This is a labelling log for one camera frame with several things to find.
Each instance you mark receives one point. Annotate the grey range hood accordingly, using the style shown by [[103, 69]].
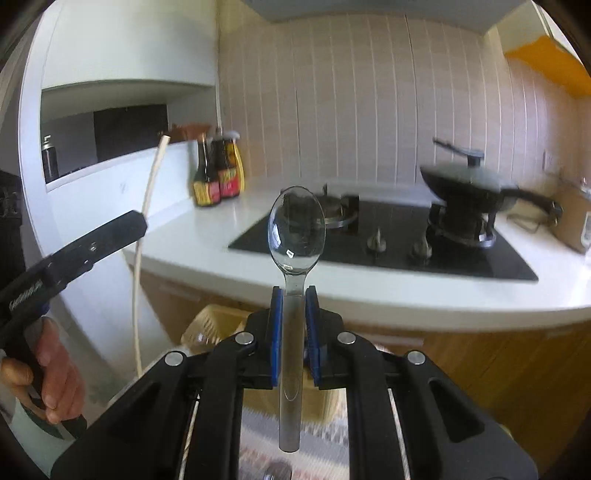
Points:
[[369, 9]]

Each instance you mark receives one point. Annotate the round gas burner grate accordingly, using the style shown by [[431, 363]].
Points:
[[339, 210]]

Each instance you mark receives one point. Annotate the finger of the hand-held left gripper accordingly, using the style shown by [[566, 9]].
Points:
[[99, 242]]

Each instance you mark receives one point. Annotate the clear plastic spoon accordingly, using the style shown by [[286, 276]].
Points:
[[296, 230]]

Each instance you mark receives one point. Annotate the yellow wall cabinet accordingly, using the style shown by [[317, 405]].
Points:
[[549, 62]]

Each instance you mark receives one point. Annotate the dark sauce bottle red label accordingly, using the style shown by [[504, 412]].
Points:
[[227, 175]]

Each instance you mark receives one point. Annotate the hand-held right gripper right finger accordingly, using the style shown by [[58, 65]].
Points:
[[312, 339]]

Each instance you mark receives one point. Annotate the wooden base cabinet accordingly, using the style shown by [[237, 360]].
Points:
[[508, 369]]

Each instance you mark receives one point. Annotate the person's left hand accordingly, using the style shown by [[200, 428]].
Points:
[[57, 374]]

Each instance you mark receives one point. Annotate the dark thermos flask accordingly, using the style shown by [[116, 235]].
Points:
[[49, 159]]

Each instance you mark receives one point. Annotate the patterned woven rug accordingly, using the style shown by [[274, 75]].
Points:
[[258, 443]]

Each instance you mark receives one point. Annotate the black glass gas cooktop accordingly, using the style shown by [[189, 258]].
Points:
[[461, 261]]

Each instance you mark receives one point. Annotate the dark sauce bottle yellow label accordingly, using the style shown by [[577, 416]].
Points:
[[206, 182]]

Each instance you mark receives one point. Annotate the black wok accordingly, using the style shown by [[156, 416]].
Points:
[[480, 198]]

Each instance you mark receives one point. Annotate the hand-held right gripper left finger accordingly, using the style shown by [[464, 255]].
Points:
[[276, 339]]

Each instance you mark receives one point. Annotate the glass wok lid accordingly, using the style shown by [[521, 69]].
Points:
[[466, 175]]

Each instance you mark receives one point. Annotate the metal stove knob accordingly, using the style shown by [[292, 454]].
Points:
[[376, 240]]

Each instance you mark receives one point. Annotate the black wok pan support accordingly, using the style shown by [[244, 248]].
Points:
[[461, 228]]

